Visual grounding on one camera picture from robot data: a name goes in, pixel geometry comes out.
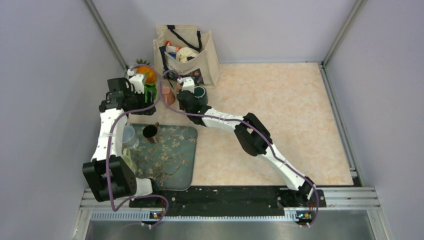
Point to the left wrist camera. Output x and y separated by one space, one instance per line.
137 80

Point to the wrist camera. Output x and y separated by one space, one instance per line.
186 84
137 80

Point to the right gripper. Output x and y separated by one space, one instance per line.
181 108

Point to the green toy lettuce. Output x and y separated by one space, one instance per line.
150 89

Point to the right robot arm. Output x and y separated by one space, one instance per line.
253 137

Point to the brown striped small mug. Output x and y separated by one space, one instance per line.
151 133

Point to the orange toy pineapple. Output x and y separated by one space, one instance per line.
151 76

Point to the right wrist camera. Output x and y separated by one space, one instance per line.
186 84

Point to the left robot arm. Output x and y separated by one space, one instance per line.
107 174

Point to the light green mug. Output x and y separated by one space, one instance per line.
127 158

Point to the dark green mug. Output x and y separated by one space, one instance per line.
200 93

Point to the blue grey textured mug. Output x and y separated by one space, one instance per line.
129 137

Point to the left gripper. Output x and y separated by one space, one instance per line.
150 96

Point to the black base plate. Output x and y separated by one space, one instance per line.
230 201

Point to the canvas tote bag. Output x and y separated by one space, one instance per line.
188 51

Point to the pink mug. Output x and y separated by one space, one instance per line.
168 95

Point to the teal floral tray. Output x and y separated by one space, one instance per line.
170 162

